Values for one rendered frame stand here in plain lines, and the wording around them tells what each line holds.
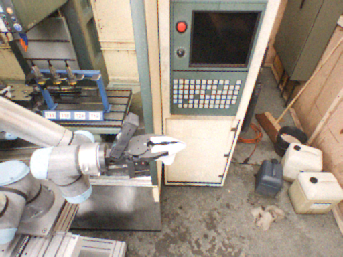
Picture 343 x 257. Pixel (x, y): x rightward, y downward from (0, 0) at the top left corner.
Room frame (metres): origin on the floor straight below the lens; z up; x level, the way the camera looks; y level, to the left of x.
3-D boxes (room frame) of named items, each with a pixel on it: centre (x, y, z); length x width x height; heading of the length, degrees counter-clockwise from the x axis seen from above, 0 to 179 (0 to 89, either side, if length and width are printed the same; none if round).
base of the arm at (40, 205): (0.43, 0.55, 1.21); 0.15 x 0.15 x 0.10
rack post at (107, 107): (1.37, 0.51, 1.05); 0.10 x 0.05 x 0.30; 178
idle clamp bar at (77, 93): (1.54, 0.88, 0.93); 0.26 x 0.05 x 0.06; 93
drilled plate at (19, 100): (1.48, 1.22, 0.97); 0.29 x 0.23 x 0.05; 88
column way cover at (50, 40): (1.88, 1.09, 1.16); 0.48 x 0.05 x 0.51; 88
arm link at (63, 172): (0.33, 0.27, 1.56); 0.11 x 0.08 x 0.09; 98
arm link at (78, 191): (0.35, 0.27, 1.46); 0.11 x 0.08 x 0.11; 8
